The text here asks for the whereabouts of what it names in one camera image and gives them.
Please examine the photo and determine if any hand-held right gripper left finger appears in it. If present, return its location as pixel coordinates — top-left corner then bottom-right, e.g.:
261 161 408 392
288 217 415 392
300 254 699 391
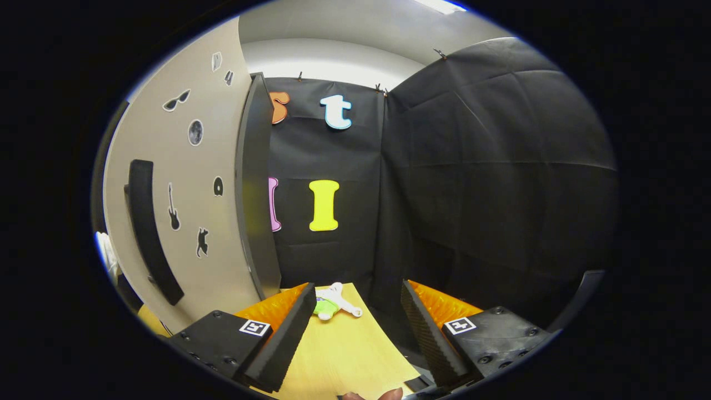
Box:
166 282 318 393

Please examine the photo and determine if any long ceiling light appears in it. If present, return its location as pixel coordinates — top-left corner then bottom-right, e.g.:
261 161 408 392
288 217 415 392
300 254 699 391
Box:
412 0 468 16

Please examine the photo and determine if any green and white plush toy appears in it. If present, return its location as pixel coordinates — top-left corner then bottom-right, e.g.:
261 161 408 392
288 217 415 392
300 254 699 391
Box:
313 282 363 321

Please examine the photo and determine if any beige cabinet door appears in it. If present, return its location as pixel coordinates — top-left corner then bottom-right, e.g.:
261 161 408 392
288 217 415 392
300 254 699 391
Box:
102 16 262 336

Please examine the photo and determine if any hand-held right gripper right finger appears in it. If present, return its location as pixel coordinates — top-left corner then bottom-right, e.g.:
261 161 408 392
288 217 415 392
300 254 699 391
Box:
400 279 558 389

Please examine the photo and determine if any black backdrop cloth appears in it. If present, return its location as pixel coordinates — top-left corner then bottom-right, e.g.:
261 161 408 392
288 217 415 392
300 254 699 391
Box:
261 38 620 328

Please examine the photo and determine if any black cabinet door handle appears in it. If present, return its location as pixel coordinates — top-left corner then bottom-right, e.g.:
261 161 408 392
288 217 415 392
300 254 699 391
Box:
123 159 186 307

